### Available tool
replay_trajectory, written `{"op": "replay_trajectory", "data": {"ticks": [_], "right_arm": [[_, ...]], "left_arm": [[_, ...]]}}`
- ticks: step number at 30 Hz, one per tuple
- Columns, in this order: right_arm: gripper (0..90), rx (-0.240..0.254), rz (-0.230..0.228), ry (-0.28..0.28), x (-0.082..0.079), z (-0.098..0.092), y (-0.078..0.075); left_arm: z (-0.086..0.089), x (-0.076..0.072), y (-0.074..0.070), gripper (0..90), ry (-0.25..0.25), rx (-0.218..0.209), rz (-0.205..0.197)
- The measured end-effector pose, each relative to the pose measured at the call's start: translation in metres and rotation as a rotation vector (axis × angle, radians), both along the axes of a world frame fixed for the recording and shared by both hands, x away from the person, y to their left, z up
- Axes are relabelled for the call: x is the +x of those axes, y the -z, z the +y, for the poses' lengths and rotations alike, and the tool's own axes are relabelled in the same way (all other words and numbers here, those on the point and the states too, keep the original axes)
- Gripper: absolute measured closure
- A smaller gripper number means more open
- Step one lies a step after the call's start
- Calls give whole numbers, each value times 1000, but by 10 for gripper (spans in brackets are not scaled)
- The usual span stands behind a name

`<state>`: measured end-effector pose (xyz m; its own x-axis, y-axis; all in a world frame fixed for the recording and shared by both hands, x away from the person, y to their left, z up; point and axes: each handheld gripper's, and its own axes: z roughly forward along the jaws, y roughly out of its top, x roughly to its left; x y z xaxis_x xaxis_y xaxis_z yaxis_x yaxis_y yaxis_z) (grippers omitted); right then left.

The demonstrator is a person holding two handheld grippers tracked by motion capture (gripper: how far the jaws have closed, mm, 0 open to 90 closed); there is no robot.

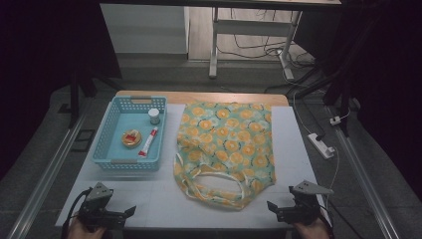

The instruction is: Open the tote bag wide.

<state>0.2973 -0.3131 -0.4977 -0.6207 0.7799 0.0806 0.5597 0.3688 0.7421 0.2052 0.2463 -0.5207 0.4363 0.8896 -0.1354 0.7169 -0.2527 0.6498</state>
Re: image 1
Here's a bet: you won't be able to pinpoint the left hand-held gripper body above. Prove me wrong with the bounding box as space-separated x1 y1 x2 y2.
78 181 117 232

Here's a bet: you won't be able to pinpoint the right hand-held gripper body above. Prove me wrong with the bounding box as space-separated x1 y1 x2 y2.
285 179 334 227

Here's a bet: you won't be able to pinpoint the red and white tube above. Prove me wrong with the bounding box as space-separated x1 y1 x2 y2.
137 126 159 158

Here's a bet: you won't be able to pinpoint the orange print tote bag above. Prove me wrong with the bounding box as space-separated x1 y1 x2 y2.
172 100 278 212

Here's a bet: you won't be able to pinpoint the blue plastic basket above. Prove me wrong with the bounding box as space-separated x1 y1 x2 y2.
92 95 168 172

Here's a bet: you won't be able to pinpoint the small white jar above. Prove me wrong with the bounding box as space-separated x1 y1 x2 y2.
147 108 161 125

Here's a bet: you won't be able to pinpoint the person's right hand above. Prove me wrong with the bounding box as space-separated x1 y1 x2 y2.
292 217 332 239

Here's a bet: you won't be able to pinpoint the person's left hand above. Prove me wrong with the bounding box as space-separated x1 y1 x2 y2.
66 217 107 239

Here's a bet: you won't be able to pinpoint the white table mat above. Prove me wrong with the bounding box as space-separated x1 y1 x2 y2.
54 103 332 230

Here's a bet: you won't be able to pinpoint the white power strip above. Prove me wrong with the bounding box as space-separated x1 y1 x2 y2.
307 132 336 160

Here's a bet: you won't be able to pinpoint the black floor plate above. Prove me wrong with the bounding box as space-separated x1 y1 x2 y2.
73 128 97 153

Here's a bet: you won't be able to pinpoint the small white adapter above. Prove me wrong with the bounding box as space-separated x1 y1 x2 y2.
329 109 352 126

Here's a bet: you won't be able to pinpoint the black stand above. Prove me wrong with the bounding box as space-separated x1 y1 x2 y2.
68 66 98 128
322 0 362 137

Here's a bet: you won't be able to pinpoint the white cabinet panel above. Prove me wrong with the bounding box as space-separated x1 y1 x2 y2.
99 3 190 56

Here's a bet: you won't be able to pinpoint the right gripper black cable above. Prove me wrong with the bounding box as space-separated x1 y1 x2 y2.
317 198 362 239

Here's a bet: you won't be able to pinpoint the white power strip cable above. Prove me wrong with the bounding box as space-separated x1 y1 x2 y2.
324 147 341 213

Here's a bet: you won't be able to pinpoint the aluminium floor rail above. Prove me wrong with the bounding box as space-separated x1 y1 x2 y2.
6 99 93 239
326 106 402 239

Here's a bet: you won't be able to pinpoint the black floor cables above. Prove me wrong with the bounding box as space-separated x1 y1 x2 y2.
217 8 332 101

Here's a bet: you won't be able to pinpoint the white desk frame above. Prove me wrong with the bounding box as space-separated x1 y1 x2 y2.
99 0 342 81

